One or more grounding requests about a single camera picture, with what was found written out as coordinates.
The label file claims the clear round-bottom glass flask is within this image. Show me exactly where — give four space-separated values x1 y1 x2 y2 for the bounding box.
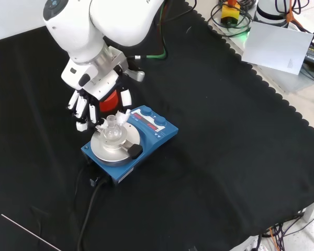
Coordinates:
102 115 122 141

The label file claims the yellow stop button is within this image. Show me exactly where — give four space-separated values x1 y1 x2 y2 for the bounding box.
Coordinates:
220 0 241 27

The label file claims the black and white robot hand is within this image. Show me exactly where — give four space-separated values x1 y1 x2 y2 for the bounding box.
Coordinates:
61 47 145 131

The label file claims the black bench cloth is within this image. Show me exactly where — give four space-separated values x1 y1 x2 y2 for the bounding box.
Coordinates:
0 0 314 251

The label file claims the grey table leg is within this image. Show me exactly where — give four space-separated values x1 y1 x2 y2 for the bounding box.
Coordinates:
302 198 314 223

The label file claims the green cable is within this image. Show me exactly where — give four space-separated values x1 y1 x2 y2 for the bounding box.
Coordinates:
130 0 169 60

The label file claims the orange cable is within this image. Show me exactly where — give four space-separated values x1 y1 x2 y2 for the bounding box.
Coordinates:
285 0 312 34

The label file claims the pale white board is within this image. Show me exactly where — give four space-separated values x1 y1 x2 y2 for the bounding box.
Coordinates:
241 20 314 76

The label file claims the orange-red ribbed flask holder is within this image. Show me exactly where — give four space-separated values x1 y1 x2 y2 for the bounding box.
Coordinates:
98 91 120 113

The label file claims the black coiled cable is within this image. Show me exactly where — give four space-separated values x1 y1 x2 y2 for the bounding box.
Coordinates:
210 0 254 38

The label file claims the thin glass rod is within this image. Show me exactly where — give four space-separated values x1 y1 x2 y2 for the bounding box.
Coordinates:
1 213 62 251

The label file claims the blue heater with steel plate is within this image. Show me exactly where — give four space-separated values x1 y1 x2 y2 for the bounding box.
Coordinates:
80 105 179 186

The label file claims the black heater power cable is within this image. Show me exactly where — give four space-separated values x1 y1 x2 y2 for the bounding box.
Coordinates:
77 176 108 251

